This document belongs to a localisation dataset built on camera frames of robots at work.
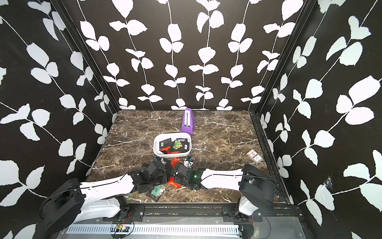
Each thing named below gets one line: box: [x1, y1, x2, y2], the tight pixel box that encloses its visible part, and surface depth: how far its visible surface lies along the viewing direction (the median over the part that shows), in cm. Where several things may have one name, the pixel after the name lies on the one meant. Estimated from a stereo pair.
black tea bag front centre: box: [159, 137, 178, 154], surface depth 99 cm
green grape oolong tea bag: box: [146, 184, 167, 203], surface depth 82 cm
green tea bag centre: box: [172, 139, 183, 150], surface depth 97 cm
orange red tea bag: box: [159, 145, 182, 154], surface depth 97 cm
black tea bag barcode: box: [177, 137, 190, 153], surface depth 97 cm
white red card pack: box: [245, 148, 264, 165], surface depth 95 cm
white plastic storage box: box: [153, 132, 192, 158], surface depth 100 cm
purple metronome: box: [181, 107, 197, 135], surface depth 103 cm
